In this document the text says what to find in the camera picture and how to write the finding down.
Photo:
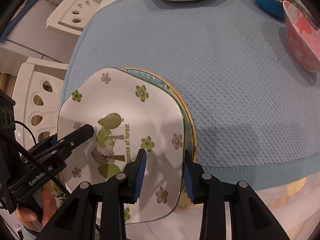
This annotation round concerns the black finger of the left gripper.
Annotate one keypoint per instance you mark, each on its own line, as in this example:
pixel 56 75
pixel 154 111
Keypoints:
pixel 75 138

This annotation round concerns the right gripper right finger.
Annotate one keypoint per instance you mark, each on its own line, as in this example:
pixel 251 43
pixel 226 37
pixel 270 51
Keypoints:
pixel 192 175

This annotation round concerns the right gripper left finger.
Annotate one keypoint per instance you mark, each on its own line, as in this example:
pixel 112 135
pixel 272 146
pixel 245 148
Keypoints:
pixel 134 177

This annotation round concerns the white square floral plate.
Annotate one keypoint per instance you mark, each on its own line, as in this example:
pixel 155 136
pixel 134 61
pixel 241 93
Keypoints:
pixel 127 114

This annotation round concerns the pink floral bowl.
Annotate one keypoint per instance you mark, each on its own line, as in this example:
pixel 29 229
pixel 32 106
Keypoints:
pixel 302 39

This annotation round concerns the person's left hand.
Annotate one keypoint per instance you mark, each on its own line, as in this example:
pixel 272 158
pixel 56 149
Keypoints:
pixel 35 213

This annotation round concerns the gold rimmed round plate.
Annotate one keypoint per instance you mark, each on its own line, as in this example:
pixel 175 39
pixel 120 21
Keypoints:
pixel 153 78

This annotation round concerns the white chair near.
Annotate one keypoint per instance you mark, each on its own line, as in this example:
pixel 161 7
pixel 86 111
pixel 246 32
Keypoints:
pixel 37 94

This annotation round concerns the white chair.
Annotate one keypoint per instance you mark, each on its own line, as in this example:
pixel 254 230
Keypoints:
pixel 37 94
pixel 71 16

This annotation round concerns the light blue textured mat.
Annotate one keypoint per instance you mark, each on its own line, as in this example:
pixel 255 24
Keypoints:
pixel 256 111

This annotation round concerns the white chair far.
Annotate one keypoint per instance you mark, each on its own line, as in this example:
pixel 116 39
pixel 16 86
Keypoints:
pixel 71 16

